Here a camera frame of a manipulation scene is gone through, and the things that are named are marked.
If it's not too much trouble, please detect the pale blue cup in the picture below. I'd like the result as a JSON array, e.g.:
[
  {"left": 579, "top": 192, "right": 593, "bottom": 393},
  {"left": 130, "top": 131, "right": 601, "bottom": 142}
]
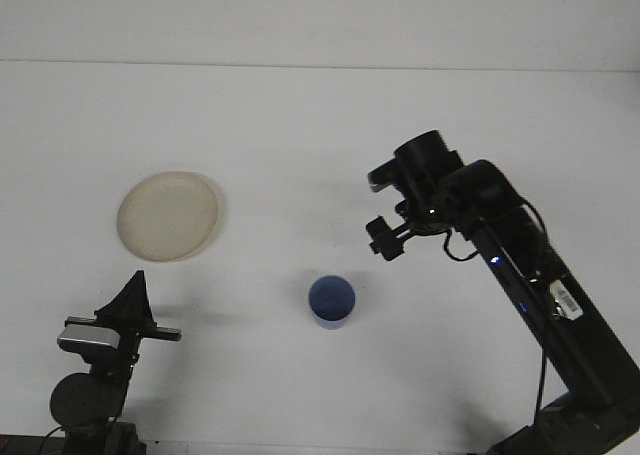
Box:
[{"left": 307, "top": 273, "right": 358, "bottom": 331}]

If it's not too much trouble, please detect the pale round plate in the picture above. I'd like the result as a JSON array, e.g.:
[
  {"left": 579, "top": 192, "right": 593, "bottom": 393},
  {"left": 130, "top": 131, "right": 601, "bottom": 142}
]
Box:
[{"left": 116, "top": 169, "right": 227, "bottom": 264}]

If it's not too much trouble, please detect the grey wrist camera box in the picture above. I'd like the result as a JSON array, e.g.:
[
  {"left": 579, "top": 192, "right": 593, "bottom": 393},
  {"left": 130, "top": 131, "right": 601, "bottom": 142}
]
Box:
[
  {"left": 56, "top": 323, "right": 122, "bottom": 352},
  {"left": 366, "top": 156, "right": 402, "bottom": 194}
]

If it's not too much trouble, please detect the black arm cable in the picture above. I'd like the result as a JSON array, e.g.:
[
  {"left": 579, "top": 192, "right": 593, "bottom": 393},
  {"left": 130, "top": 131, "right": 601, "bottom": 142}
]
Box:
[
  {"left": 442, "top": 199, "right": 554, "bottom": 424},
  {"left": 39, "top": 423, "right": 69, "bottom": 455}
]

